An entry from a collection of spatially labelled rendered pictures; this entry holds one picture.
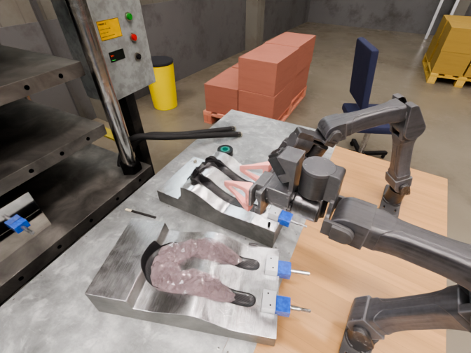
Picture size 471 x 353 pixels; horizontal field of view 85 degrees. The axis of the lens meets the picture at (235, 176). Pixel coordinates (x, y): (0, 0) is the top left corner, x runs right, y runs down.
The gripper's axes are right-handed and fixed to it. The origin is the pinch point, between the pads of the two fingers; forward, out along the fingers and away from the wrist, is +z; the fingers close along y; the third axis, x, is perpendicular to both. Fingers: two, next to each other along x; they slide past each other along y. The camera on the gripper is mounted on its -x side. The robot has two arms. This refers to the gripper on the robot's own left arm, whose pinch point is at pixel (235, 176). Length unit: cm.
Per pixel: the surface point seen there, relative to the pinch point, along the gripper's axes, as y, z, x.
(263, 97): -195, 91, 71
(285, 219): -19.0, -7.0, 29.3
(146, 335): 29, 11, 39
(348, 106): -208, 10, 68
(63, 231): 21, 65, 39
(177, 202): -9.9, 34.1, 34.5
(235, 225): -12.2, 8.8, 35.0
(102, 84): -16, 69, -4
